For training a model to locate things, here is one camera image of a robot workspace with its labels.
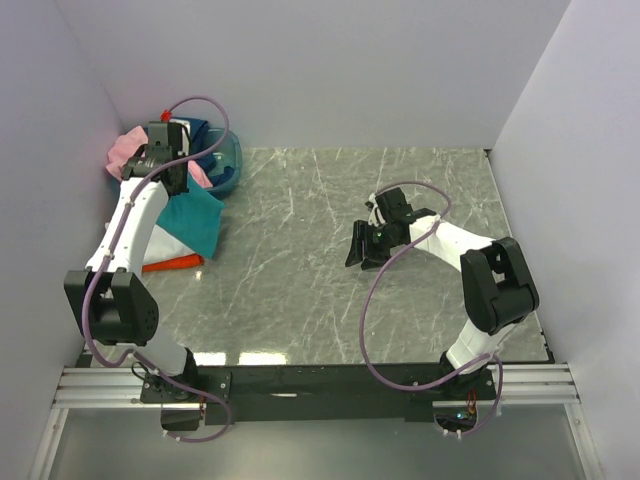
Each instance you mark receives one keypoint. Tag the pink t shirt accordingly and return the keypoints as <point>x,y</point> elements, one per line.
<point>125,147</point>

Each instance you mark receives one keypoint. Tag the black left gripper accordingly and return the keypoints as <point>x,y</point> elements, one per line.
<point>183,160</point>

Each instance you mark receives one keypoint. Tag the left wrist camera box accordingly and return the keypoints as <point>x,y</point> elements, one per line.
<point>168,116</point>

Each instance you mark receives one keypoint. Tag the folded orange t shirt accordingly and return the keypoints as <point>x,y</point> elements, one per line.
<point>179,263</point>

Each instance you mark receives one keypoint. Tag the blue plastic basket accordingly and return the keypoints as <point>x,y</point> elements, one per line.
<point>223,167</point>

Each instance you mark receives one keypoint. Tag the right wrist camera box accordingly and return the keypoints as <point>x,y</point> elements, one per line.
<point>375,218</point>

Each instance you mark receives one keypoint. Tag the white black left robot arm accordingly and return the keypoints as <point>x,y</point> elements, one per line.
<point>115,313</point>

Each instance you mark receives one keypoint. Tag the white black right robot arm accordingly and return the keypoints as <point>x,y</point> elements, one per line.
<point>498,289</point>

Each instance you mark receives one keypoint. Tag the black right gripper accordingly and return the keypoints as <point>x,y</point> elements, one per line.
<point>356,252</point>

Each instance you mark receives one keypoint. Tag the aluminium frame rail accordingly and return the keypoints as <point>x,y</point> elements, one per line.
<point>99,388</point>

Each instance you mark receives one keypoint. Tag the folded white t shirt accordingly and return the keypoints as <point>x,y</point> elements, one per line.
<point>165,245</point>

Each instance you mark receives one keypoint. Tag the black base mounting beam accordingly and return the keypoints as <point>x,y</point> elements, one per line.
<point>301,393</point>

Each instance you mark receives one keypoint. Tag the teal t shirt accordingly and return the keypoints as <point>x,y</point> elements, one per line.
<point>194,219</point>

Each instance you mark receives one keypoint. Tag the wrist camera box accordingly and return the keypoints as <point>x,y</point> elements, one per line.
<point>168,116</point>
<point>375,218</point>

